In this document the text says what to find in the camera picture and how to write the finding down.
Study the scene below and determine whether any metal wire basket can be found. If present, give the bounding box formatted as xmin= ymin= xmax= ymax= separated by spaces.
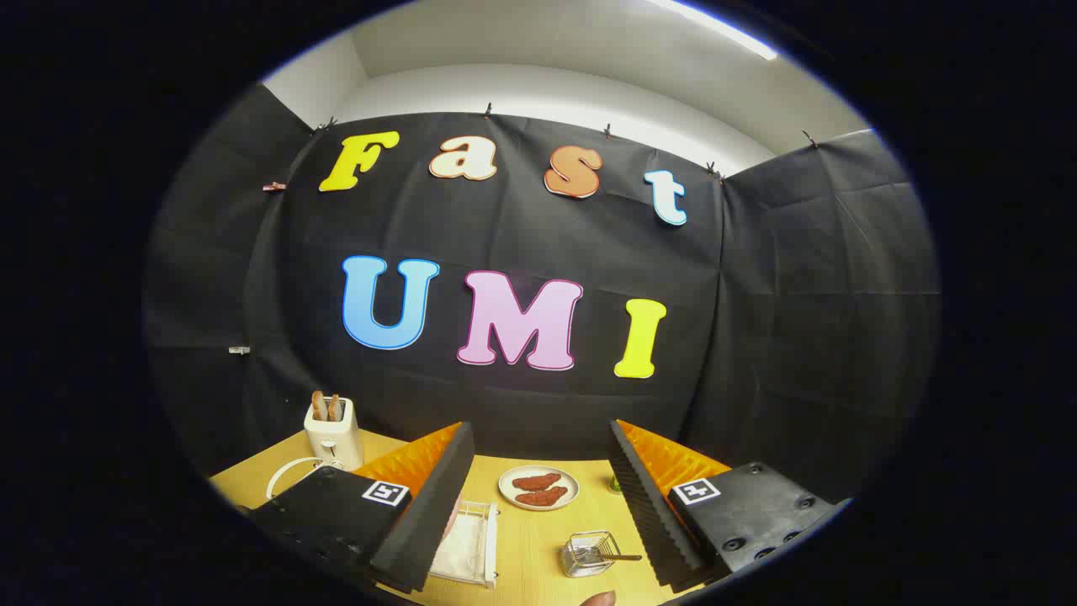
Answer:
xmin=560 ymin=530 xmax=623 ymax=578

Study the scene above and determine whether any white wire dish rack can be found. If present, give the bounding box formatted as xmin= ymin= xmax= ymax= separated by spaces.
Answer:
xmin=266 ymin=457 xmax=499 ymax=590

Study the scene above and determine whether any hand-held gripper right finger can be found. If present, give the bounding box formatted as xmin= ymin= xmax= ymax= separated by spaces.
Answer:
xmin=607 ymin=419 xmax=846 ymax=590

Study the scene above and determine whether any white plate with meat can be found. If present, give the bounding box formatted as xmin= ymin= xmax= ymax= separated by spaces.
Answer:
xmin=498 ymin=465 xmax=580 ymax=512

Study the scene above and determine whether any white toaster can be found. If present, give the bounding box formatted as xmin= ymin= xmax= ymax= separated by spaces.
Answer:
xmin=304 ymin=397 xmax=364 ymax=472

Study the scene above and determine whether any black backdrop cloth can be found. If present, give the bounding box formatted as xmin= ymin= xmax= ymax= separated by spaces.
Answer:
xmin=143 ymin=82 xmax=942 ymax=506

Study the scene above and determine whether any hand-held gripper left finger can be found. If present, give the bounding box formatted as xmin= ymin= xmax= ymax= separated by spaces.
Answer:
xmin=244 ymin=421 xmax=476 ymax=594

